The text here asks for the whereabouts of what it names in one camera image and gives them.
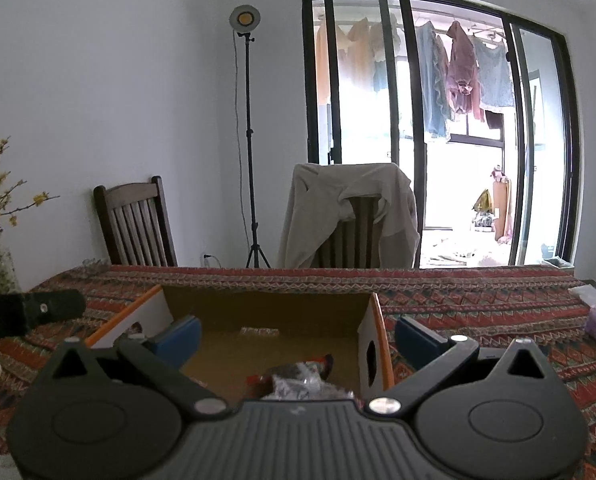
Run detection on black framed sliding glass door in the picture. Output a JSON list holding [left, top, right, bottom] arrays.
[[302, 0, 581, 268]]

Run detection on open cardboard box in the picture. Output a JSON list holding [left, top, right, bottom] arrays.
[[85, 285, 394, 404]]

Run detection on red black snack packet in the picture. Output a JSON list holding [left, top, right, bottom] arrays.
[[246, 354, 354, 402]]

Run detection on floral ceramic vase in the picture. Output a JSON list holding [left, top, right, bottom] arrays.
[[0, 231, 22, 296]]

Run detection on dark wooden chair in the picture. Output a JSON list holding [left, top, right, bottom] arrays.
[[93, 176, 178, 266]]

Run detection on pink hanging shirt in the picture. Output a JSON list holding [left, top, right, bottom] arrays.
[[446, 21, 484, 122]]

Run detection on blue hanging garment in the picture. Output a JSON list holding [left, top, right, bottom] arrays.
[[415, 21, 452, 141]]

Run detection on beige jacket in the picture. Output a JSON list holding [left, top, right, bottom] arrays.
[[276, 162, 420, 269]]

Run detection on wall power outlet with plug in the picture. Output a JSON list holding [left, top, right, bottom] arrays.
[[202, 252, 222, 269]]

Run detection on studio light on tripod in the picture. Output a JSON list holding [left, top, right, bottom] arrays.
[[228, 4, 271, 269]]

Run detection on chair under beige jacket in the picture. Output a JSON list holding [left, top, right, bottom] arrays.
[[311, 196, 383, 269]]

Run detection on light blue hanging shirt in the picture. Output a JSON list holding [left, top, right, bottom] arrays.
[[472, 37, 515, 112]]

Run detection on patterned red tablecloth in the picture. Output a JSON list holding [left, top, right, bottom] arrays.
[[0, 264, 596, 479]]

